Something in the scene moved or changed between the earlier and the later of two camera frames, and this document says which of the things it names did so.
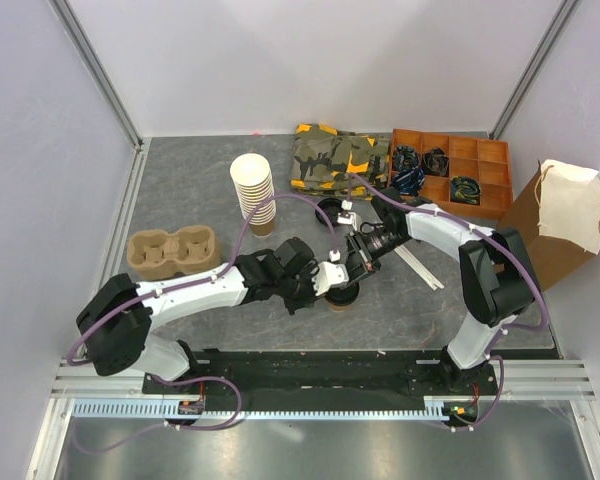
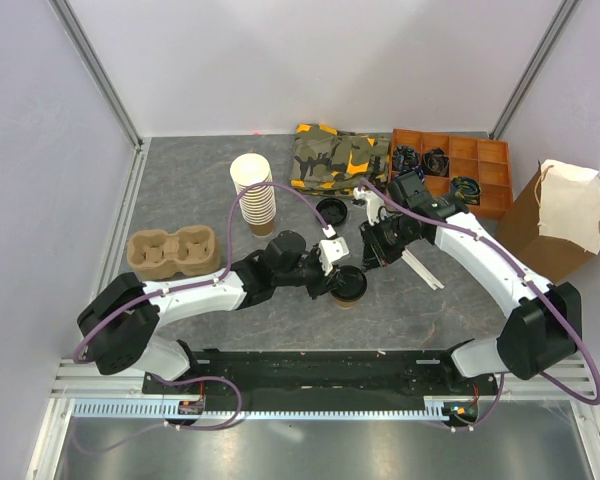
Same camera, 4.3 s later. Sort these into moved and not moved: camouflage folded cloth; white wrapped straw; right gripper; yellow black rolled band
Moved: right gripper
Not moved: white wrapped straw; camouflage folded cloth; yellow black rolled band
